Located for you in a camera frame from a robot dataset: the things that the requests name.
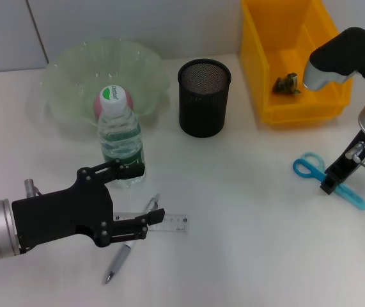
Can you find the pale green glass fruit bowl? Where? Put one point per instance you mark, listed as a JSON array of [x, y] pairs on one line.
[[73, 73]]

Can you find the yellow plastic bin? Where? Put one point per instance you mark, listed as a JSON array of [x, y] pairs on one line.
[[297, 108]]

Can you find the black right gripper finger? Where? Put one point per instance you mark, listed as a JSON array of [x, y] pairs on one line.
[[340, 186], [328, 186]]

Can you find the clear plastic ruler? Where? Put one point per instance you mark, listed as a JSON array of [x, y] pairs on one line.
[[175, 222]]

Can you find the black mesh pen holder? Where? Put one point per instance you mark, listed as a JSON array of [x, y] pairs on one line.
[[203, 105]]

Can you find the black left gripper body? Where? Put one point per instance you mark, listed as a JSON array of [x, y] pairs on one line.
[[60, 214]]

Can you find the clear green-label water bottle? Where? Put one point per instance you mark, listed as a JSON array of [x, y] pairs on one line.
[[119, 134]]

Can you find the grey white ballpoint pen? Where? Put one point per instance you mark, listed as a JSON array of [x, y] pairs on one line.
[[118, 262]]

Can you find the black silver right wrist camera box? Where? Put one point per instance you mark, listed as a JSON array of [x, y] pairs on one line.
[[338, 54]]

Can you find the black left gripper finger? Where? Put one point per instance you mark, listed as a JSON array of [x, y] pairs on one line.
[[151, 217], [131, 171]]

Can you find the pink peach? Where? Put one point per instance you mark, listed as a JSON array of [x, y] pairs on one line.
[[96, 107]]

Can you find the blue sheathed scissors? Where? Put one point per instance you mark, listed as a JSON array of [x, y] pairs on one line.
[[310, 171]]

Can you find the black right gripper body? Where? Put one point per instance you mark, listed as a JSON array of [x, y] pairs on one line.
[[350, 166]]

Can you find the green plastic wrapper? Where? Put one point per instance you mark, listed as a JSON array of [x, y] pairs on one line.
[[286, 84]]

